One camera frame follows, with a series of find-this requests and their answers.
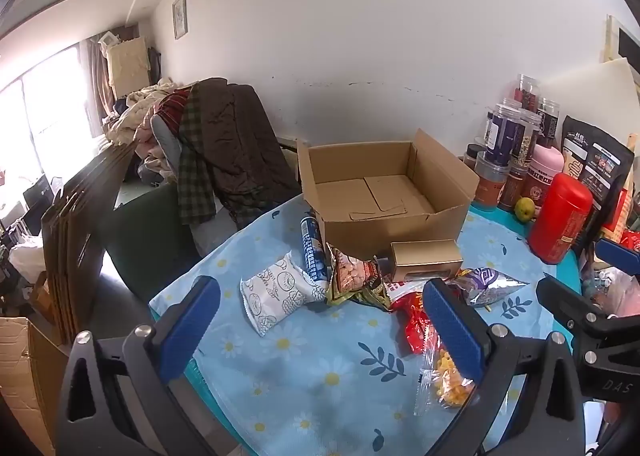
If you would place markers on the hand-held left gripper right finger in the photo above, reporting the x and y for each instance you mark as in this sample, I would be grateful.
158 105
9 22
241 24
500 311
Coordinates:
455 331

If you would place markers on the jar of brown powder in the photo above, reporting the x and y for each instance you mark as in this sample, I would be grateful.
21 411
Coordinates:
512 188

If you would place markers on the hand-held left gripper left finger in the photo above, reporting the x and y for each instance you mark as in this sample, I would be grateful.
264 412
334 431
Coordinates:
192 321

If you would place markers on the silver purple snack packet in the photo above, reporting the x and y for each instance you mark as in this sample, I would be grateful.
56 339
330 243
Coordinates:
485 281

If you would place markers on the clear jar dark label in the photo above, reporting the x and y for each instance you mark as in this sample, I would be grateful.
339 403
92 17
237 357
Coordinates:
549 123

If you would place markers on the clear jar of grains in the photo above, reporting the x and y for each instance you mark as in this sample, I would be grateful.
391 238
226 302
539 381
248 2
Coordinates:
530 140

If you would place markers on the stack of brown cardboard sheets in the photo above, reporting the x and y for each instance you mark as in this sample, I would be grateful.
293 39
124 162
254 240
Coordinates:
80 236

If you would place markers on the brown peanut snack packet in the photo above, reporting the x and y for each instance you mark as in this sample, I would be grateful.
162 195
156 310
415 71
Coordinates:
350 276

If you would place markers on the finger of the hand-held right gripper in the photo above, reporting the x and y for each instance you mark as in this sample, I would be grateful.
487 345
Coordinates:
565 301
622 252

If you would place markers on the white patterned snack packet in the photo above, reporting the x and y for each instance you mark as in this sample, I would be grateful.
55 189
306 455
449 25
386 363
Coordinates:
280 291

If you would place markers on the black printed bag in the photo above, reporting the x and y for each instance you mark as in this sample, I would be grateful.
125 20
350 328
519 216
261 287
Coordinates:
600 160

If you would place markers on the small gold box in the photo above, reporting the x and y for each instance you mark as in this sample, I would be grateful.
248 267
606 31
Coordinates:
425 253

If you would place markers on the wide jar orange label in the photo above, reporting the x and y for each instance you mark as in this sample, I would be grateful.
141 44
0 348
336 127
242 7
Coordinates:
490 183

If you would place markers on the wooden stretcher frame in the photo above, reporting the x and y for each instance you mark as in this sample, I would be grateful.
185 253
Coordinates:
612 35

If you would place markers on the teal table cover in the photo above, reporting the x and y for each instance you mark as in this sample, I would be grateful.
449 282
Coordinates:
566 273

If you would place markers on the red plastic bag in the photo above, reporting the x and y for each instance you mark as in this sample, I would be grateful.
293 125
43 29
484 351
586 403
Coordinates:
631 239

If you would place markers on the translucent pink plastic bag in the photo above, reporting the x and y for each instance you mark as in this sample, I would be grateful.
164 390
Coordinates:
620 293

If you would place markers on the green pear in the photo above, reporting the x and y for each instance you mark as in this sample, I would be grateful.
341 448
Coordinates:
525 209

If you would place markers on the grey chair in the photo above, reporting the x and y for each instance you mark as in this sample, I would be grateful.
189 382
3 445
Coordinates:
165 138

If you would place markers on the beige board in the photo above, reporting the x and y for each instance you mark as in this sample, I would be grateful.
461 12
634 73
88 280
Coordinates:
127 65

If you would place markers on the white foam board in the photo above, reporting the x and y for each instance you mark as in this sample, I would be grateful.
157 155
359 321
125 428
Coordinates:
585 85

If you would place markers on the clear jar purple label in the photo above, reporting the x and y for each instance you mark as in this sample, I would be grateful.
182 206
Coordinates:
502 135

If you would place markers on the brown curtain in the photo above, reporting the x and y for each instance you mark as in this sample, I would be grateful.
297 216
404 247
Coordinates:
97 85

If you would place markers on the green plaid shirt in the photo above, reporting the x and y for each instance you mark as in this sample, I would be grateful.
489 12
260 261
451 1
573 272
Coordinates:
195 175

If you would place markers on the blue white snack tube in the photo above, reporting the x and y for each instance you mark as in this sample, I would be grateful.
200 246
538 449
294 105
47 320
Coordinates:
312 246

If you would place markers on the blue floral tablecloth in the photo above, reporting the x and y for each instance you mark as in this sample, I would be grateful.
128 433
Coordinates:
325 386

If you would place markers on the wooden stick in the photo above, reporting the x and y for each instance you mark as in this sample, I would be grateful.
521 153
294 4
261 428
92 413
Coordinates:
632 141

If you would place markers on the red snack packet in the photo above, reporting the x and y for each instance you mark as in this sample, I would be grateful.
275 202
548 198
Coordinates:
415 321

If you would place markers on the window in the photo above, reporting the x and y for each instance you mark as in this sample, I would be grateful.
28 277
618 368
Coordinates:
45 110

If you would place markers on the clear jar red label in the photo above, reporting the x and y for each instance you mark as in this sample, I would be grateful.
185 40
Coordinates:
527 90

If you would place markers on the white plastic bag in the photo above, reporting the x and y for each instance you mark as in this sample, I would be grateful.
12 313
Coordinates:
25 258

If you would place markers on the red striped garment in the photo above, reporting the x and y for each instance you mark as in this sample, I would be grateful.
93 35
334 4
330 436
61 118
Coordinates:
172 108

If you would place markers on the pink canister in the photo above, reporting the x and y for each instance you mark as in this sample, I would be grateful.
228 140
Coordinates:
545 165

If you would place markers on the small orange red packet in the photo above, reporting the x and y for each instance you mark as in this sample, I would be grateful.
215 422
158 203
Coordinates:
450 386

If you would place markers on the small dark-lid jar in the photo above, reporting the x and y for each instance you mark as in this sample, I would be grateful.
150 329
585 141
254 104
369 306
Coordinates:
472 155

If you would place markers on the floor cardboard box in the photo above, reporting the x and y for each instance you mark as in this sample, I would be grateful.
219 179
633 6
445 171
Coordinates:
25 376

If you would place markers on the flat red white packet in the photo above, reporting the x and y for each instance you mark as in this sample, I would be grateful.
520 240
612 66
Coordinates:
402 288

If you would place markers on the red canister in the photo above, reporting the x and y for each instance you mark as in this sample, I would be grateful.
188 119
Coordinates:
560 216

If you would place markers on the pile of beige clothes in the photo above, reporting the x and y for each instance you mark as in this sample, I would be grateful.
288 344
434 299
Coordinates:
135 110

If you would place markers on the cream red paper bag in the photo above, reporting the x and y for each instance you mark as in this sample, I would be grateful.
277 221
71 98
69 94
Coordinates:
617 216

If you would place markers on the framed wall picture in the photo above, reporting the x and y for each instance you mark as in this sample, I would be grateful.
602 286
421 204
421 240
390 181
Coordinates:
179 15

